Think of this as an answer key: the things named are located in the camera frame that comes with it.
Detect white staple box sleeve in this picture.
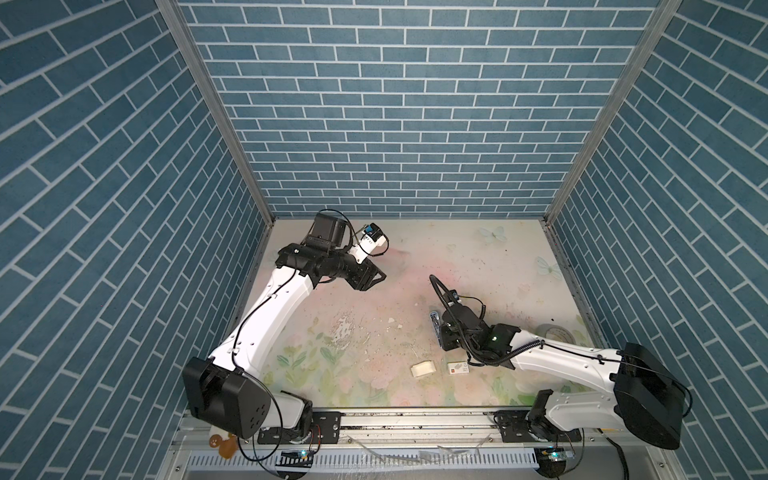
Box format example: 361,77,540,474
447,361,470,375

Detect staple box tray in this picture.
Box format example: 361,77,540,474
410,360,436,378

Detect light blue stapler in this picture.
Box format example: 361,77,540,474
429,311,441,336

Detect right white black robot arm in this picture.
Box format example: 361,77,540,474
429,276,692,450

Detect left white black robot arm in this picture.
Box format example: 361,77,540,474
182,209,388,443

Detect clear tape roll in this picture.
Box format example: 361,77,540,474
535,324,576,344

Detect brown white plush toy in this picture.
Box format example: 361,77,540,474
209,433,239,460

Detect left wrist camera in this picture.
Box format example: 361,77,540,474
350,223,389,264

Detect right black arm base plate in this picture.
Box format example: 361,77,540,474
490,409,583,444

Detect white perforated cable duct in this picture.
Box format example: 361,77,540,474
186,448,539,474

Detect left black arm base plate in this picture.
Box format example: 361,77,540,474
257,411,342,445

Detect aluminium front rail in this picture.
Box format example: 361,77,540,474
158,407,684,479

